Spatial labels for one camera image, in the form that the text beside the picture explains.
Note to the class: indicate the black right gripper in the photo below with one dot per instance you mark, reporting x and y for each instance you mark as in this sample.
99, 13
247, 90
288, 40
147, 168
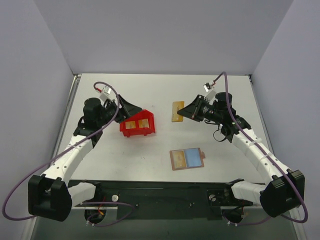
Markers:
198, 108

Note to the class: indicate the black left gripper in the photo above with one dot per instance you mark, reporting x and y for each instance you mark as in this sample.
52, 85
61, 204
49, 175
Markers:
121, 105

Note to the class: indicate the red plastic bin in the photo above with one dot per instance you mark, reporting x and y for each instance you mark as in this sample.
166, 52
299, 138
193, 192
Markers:
144, 114

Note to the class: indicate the gold card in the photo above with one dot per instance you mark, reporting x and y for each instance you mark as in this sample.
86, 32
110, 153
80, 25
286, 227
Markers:
130, 125
179, 160
143, 123

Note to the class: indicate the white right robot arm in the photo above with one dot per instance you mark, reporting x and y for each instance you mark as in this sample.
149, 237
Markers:
283, 188

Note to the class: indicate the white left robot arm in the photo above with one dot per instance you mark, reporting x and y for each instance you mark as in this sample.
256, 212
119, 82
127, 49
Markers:
49, 194

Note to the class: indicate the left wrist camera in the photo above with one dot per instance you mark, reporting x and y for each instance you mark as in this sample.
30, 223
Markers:
104, 93

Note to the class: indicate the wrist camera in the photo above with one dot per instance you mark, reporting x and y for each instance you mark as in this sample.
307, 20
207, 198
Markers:
104, 93
210, 91

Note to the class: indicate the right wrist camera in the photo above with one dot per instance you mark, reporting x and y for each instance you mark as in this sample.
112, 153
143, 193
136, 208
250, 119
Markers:
210, 91

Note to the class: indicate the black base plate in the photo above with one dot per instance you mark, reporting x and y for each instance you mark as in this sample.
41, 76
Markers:
152, 200

